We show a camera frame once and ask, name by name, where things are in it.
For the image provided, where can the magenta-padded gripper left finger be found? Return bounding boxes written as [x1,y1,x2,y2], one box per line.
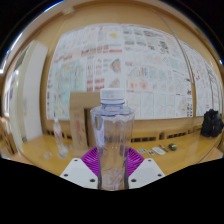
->
[59,146,101,190]

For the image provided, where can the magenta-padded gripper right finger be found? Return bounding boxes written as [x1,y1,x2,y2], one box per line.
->
[124,146,166,190]

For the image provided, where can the clear plastic water bottle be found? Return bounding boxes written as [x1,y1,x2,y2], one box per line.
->
[89,87,136,191]

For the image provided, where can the white remote control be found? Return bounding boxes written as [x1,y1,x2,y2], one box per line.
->
[151,146,167,157]

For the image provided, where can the small labelled plastic bottle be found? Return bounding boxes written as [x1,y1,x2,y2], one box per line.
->
[53,117,70,158]

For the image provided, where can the brown cardboard box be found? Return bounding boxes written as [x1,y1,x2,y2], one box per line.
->
[69,91,102,152]

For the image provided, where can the black bag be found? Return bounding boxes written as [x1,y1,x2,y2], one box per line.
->
[199,108,224,138]

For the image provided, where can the large printed wall poster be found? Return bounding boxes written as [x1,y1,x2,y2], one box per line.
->
[46,23,194,122]

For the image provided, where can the narrow printed wall poster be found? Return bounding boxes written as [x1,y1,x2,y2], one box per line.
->
[179,39,223,118]

